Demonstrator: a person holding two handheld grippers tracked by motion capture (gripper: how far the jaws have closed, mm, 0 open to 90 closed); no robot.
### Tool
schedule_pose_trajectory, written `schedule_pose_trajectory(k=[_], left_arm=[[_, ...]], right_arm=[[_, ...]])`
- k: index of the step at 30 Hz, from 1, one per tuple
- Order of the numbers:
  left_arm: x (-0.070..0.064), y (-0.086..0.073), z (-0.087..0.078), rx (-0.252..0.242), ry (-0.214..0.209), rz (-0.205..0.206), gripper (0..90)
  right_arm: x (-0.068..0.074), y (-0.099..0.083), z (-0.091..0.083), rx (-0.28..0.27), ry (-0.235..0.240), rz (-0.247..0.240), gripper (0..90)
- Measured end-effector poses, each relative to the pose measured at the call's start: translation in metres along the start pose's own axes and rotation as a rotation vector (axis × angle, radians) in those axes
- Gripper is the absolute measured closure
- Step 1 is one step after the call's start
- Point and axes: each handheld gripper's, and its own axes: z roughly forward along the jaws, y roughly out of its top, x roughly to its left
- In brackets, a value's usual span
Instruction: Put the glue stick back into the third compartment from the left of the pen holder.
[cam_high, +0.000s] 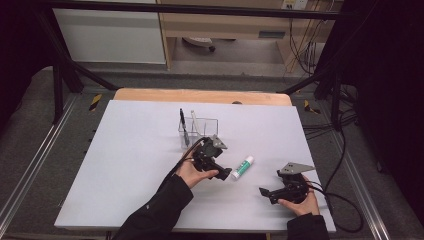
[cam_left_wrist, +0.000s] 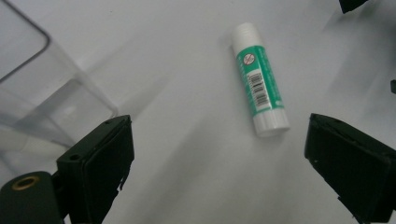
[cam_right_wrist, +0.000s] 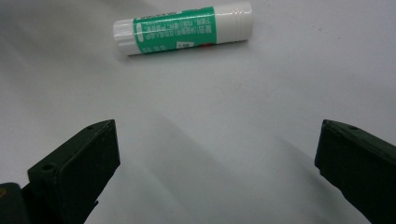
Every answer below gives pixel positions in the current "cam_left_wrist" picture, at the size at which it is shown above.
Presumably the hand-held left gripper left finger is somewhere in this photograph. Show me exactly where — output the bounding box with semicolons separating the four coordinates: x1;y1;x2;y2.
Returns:
56;114;135;224

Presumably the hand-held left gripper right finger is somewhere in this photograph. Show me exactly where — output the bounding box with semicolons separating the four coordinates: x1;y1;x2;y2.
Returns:
304;113;396;224

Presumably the clear plastic pen holder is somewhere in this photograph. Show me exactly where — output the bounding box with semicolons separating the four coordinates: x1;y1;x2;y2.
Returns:
0;0;120;175

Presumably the green and white glue stick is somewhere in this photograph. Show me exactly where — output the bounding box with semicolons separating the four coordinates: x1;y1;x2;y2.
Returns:
230;21;291;138

